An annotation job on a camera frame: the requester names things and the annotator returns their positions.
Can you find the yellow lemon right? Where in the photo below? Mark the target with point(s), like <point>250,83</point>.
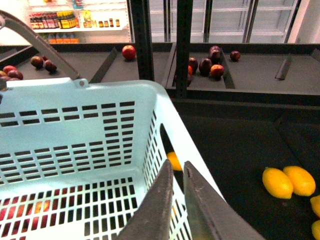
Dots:
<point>302,181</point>

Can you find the red apple centre shelf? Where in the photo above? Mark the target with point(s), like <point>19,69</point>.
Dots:
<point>128,52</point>

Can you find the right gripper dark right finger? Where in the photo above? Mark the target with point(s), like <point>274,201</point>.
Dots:
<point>210,217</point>

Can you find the dark basket handle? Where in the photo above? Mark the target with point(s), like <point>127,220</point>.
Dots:
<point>13,23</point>

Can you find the dark red apple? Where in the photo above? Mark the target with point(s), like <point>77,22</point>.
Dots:
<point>205,66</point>

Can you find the yellow lemon left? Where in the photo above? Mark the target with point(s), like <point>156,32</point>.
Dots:
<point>277,183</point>

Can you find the orange red apple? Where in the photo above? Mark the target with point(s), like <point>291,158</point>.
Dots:
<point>217,71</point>

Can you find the yellow lemon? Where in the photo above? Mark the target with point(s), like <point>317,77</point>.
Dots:
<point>277,183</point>
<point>302,181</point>

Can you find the light blue plastic basket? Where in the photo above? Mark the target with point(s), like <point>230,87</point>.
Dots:
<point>77,159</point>

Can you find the bottle shelf display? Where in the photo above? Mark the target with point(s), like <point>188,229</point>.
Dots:
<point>80,21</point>

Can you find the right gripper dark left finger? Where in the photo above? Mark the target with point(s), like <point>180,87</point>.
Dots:
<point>151,221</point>

